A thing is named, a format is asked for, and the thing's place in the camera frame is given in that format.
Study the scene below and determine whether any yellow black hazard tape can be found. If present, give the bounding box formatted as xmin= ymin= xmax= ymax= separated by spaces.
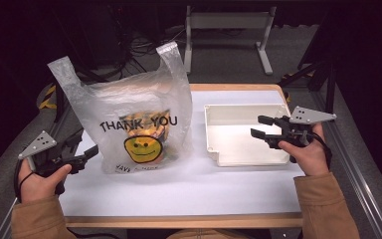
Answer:
xmin=38 ymin=84 xmax=60 ymax=111

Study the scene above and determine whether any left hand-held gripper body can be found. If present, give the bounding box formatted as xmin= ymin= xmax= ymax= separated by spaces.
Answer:
xmin=17 ymin=129 xmax=81 ymax=177

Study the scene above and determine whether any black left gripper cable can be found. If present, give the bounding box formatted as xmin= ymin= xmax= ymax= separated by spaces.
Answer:
xmin=13 ymin=158 xmax=35 ymax=204

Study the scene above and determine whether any person's tan jacket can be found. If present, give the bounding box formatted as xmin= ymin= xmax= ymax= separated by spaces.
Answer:
xmin=164 ymin=228 xmax=251 ymax=239

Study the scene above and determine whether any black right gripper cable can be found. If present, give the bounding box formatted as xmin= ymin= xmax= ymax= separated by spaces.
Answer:
xmin=310 ymin=131 xmax=333 ymax=171

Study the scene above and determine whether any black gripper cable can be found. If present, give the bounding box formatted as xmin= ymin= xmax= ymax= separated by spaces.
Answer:
xmin=13 ymin=158 xmax=35 ymax=204
xmin=310 ymin=131 xmax=333 ymax=171

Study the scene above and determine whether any person's left hand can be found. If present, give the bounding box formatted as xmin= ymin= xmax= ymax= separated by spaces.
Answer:
xmin=17 ymin=158 xmax=73 ymax=204

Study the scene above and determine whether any white table mat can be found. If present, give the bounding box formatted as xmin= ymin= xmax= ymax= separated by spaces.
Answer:
xmin=59 ymin=90 xmax=306 ymax=218

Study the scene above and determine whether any white metal stand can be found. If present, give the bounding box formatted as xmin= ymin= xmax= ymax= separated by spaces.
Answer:
xmin=182 ymin=5 xmax=278 ymax=76

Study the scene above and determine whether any yellow black chip bag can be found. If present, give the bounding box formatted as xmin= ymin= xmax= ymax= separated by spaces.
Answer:
xmin=118 ymin=109 xmax=173 ymax=163

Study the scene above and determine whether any bundle of floor cables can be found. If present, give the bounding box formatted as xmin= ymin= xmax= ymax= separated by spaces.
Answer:
xmin=110 ymin=26 xmax=188 ymax=84

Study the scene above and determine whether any clear plastic smiley bag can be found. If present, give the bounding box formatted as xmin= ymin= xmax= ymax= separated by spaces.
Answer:
xmin=47 ymin=41 xmax=194 ymax=175

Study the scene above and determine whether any person's right hand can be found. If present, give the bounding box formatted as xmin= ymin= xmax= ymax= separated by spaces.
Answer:
xmin=278 ymin=122 xmax=330 ymax=177

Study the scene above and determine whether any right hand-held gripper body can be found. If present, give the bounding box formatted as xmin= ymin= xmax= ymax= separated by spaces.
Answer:
xmin=266 ymin=106 xmax=338 ymax=149

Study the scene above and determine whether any white plastic box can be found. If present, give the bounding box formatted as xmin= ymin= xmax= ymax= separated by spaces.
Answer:
xmin=203 ymin=103 xmax=292 ymax=167

